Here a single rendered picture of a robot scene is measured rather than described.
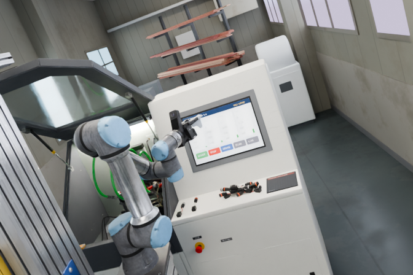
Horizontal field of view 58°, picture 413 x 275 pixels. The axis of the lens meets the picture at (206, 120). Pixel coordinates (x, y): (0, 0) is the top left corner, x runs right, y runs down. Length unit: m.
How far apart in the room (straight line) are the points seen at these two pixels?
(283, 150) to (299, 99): 3.35
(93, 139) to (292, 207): 1.04
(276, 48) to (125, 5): 5.19
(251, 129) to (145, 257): 0.88
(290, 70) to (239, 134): 3.30
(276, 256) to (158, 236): 0.82
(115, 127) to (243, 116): 0.90
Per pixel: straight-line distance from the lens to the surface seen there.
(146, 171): 1.66
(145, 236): 1.46
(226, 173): 2.10
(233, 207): 1.92
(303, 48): 5.67
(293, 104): 5.37
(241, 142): 2.05
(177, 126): 1.69
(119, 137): 1.32
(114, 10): 9.74
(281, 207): 1.92
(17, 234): 1.26
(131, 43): 9.67
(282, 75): 5.27
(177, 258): 2.14
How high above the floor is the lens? 1.87
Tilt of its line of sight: 14 degrees down
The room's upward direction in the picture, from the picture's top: 21 degrees counter-clockwise
